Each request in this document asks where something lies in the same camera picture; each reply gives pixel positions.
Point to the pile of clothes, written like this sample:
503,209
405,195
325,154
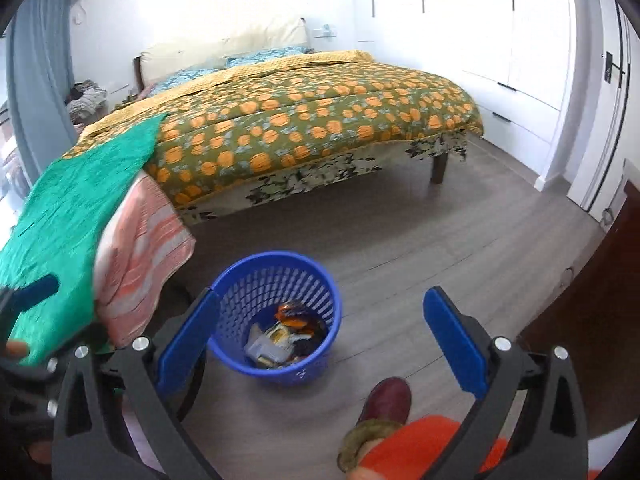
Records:
87,100

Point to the dark red shoe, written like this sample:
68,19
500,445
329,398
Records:
387,400

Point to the teal floral pillow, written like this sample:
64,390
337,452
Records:
265,55
185,79

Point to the yellow blanket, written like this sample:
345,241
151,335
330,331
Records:
280,62

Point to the white wall socket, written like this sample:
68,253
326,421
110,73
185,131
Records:
326,31

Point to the floral bed skirt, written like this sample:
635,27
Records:
300,180

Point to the wooden bed leg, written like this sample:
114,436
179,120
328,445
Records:
440,167

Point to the orange snack packet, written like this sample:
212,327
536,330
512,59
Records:
295,313

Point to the cream padded headboard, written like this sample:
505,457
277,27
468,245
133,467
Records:
250,35

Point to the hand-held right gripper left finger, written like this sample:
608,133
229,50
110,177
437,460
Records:
187,342

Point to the bread picture snack packet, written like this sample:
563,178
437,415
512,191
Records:
281,336

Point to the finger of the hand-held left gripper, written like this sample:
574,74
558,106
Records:
37,290

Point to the black mesh net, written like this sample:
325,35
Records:
306,345

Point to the person's left hand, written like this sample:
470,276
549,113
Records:
12,350

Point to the clear plastic box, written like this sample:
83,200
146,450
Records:
256,342

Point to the blue mesh plastic basket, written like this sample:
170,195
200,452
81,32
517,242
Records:
300,372

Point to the green patterned cloth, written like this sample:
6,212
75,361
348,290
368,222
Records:
75,210

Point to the grey blue curtain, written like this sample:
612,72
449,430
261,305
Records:
35,70

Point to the orange trousers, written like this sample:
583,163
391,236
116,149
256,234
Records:
435,447

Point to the dark wooden cabinet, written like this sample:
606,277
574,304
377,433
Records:
590,320

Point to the orange striped cloth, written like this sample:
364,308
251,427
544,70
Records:
145,240

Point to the white door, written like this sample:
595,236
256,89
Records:
595,110

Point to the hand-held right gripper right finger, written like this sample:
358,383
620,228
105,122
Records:
455,345

